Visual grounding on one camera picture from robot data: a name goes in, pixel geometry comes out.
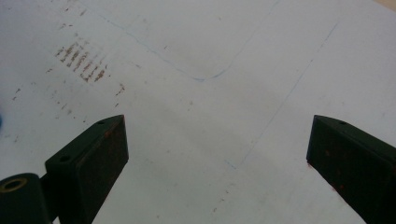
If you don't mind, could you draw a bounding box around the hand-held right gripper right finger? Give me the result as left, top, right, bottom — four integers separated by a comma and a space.
305, 114, 396, 224

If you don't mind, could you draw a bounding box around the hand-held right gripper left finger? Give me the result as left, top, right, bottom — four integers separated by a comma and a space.
40, 114, 130, 224

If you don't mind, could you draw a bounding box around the light wooden table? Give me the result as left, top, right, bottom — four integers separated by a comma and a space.
372, 0, 396, 13

